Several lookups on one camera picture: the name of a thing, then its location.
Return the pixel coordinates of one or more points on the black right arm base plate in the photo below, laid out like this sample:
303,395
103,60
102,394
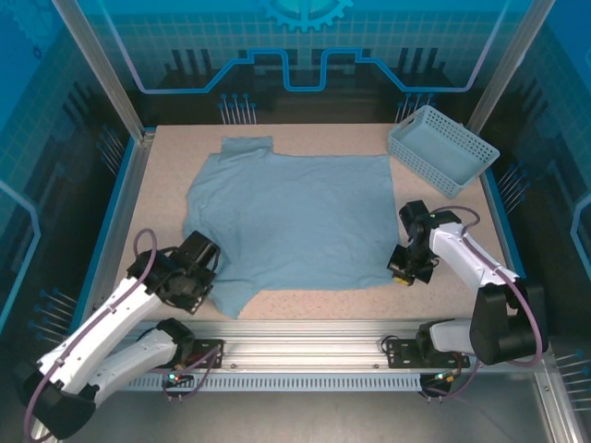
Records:
401,356

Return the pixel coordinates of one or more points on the aluminium frame post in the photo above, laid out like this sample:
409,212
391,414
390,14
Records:
503,78
106,78

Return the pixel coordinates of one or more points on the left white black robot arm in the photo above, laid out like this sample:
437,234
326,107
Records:
92,332

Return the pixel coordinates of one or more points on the light blue perforated plastic basket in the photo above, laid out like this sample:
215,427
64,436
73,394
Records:
443,152

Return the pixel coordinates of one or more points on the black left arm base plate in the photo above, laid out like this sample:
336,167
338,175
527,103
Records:
205,353

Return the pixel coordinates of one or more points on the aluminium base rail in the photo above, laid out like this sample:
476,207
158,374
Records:
300,346

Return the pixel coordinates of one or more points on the light blue printed t-shirt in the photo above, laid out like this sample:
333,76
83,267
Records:
295,221

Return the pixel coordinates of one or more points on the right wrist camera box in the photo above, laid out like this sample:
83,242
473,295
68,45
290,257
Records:
397,258

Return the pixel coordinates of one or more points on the blue-edged aluminium side rail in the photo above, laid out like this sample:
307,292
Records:
505,231
124,217

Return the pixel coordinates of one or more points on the small connector with LED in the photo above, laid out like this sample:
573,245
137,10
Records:
175,377
444,377

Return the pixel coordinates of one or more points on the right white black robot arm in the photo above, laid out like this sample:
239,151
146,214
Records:
461,254

